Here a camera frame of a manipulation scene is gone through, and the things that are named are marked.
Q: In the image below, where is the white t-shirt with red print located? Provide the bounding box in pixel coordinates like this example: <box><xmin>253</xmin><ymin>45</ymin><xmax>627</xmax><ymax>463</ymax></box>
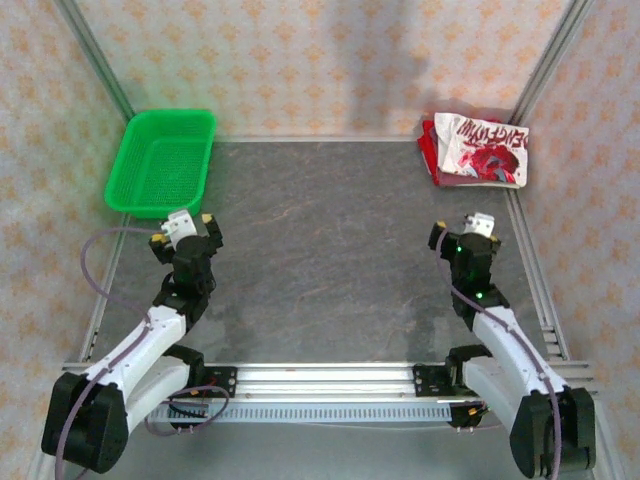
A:
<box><xmin>433</xmin><ymin>112</ymin><xmax>530</xmax><ymax>190</ymax></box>

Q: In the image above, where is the green plastic basket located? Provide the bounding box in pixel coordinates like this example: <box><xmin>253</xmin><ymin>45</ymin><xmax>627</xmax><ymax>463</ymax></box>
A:
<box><xmin>103</xmin><ymin>108</ymin><xmax>218</xmax><ymax>221</ymax></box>

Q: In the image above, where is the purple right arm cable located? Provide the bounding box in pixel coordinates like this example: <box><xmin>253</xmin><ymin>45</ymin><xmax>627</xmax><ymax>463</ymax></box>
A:
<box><xmin>435</xmin><ymin>229</ymin><xmax>564</xmax><ymax>477</ymax></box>

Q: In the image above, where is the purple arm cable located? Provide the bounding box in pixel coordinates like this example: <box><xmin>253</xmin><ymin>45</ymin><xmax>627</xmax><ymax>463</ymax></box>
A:
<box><xmin>53</xmin><ymin>227</ymin><xmax>232</xmax><ymax>480</ymax></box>
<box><xmin>435</xmin><ymin>229</ymin><xmax>564</xmax><ymax>477</ymax></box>

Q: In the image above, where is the aluminium table edge rail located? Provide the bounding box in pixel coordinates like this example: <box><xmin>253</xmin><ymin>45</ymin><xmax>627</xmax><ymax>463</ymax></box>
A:
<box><xmin>77</xmin><ymin>217</ymin><xmax>132</xmax><ymax>364</ymax></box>
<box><xmin>503</xmin><ymin>189</ymin><xmax>572</xmax><ymax>362</ymax></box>

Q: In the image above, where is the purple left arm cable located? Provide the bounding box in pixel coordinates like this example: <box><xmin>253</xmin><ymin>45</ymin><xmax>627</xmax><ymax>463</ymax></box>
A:
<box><xmin>53</xmin><ymin>227</ymin><xmax>232</xmax><ymax>480</ymax></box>

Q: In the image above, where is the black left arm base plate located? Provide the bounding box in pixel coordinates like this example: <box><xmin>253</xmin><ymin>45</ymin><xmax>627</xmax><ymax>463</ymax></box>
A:
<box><xmin>192</xmin><ymin>366</ymin><xmax>238</xmax><ymax>400</ymax></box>

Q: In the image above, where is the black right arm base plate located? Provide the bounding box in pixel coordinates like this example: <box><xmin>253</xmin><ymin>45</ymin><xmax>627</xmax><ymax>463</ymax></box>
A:
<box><xmin>412</xmin><ymin>364</ymin><xmax>464</xmax><ymax>399</ymax></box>

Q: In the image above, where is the aluminium mounting rail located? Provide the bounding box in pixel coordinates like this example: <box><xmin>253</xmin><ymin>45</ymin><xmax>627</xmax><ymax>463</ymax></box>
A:
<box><xmin>59</xmin><ymin>362</ymin><xmax>599</xmax><ymax>401</ymax></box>

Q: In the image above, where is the aluminium frame post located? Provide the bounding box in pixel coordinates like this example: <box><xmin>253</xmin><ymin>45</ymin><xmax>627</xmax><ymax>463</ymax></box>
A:
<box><xmin>502</xmin><ymin>0</ymin><xmax>594</xmax><ymax>131</ymax></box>
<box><xmin>53</xmin><ymin>0</ymin><xmax>136</xmax><ymax>121</ymax></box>

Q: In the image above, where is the white slotted cable duct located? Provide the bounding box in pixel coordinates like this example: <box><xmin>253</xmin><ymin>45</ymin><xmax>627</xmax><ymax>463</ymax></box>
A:
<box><xmin>149</xmin><ymin>402</ymin><xmax>454</xmax><ymax>425</ymax></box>

